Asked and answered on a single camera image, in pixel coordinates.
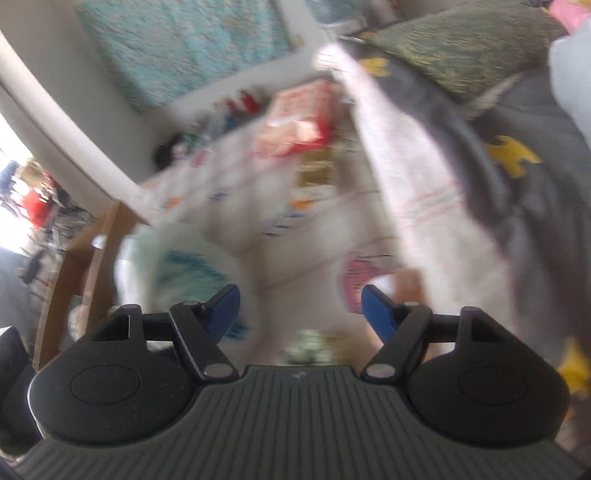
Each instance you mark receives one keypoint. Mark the white striped blanket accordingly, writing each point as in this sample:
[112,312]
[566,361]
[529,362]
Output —
[415,194]

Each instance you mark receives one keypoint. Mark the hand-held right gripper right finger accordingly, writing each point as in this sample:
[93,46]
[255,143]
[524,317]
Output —
[376,309]

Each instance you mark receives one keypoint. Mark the pink wet wipes pack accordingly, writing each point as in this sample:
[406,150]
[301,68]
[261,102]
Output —
[295,120]

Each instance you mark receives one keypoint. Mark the brown cardboard box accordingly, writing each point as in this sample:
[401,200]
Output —
[99,272]

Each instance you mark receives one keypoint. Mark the checked pink bed sheet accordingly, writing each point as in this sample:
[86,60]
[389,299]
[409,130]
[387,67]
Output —
[286,258]

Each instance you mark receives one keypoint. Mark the green leaf pattern pillow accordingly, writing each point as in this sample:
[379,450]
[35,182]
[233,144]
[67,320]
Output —
[461,50]

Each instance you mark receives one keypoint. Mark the white plastic bag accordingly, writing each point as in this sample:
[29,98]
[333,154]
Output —
[184,267]

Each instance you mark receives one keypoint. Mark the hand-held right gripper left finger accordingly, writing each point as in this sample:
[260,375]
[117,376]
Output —
[224,309]

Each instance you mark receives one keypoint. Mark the teal floral wall cloth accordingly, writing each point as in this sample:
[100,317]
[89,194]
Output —
[184,46]

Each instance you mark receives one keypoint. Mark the red thermos bottle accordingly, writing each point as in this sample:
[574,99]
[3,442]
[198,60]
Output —
[247,102]

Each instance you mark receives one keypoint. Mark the wheelchair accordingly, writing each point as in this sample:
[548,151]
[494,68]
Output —
[64,230]

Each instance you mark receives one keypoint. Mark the pink white pillow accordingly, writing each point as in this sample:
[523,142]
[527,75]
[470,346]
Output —
[572,83]

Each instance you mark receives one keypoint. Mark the grey quilt yellow pattern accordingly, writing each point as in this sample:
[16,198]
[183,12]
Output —
[531,221]

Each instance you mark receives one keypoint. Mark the green scrunchie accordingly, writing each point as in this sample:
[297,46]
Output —
[307,348]

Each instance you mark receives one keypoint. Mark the red plastic bag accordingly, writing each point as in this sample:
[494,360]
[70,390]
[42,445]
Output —
[37,207]

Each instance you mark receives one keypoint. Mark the dark cloth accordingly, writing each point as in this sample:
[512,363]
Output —
[168,150]

